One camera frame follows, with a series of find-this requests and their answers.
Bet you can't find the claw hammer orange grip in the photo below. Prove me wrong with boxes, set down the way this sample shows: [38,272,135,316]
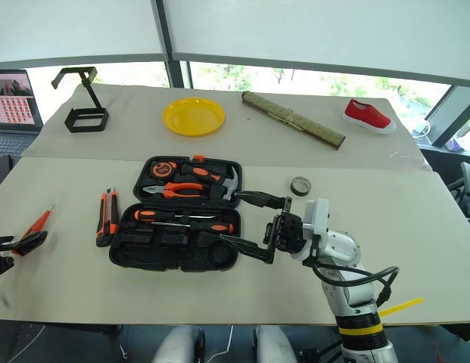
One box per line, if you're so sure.
[180,163,244,202]

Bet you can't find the orange black tape measure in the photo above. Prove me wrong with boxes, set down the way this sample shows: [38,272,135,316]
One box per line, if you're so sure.
[150,160,179,179]

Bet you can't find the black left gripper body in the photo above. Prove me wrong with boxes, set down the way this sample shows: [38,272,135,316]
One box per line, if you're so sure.
[0,246,15,276]

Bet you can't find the dark tape roll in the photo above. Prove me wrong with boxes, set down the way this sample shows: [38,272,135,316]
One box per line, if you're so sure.
[289,175,313,197]

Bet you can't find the grey window frame post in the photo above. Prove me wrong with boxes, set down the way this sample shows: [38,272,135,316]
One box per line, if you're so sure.
[150,0,191,90]

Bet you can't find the orange black utility knife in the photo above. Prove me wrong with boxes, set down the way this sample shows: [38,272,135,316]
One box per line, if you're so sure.
[95,188,111,249]
[104,187,120,236]

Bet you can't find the orange handled pliers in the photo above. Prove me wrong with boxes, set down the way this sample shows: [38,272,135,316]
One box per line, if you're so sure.
[141,181,204,200]

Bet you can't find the orange tester screwdriver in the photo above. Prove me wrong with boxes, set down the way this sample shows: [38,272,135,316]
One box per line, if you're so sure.
[11,205,55,256]

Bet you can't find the black office chair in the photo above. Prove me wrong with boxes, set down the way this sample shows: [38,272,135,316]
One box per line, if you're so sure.
[445,160,470,220]

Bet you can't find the grey rounded robot leg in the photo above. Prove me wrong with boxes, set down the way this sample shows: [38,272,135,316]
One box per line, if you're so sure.
[150,324,206,363]
[252,325,298,363]

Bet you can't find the black plastic tool case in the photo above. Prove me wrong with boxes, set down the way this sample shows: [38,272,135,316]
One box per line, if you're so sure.
[108,154,244,274]

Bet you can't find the yellow plastic plate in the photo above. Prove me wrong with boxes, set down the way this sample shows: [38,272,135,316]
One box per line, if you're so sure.
[161,97,226,138]

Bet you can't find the red white shoe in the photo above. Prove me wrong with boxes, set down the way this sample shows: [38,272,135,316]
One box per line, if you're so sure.
[341,98,397,135]

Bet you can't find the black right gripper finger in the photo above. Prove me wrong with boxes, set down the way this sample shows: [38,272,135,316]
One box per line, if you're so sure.
[234,191,288,210]
[219,234,276,265]

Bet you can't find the yellow plastic strip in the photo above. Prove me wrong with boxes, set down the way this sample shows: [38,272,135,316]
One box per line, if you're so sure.
[378,297,425,318]

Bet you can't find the open laptop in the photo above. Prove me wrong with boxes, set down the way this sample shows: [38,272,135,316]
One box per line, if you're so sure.
[0,68,44,160]

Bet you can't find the orange black screwdriver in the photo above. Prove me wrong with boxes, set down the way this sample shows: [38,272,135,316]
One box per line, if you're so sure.
[133,209,217,222]
[150,220,235,236]

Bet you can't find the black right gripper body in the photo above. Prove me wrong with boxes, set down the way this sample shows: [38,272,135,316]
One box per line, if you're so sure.
[263,196,308,255]

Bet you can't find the black metal stand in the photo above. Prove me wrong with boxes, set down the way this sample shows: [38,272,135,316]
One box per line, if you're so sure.
[51,67,110,134]

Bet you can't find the rolled bamboo mat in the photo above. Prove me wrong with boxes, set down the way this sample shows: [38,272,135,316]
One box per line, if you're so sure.
[241,91,347,152]

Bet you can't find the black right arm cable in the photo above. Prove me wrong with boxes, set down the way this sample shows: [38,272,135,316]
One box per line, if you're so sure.
[309,259,400,308]

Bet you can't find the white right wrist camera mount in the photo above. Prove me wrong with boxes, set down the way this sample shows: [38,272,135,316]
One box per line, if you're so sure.
[300,198,331,265]

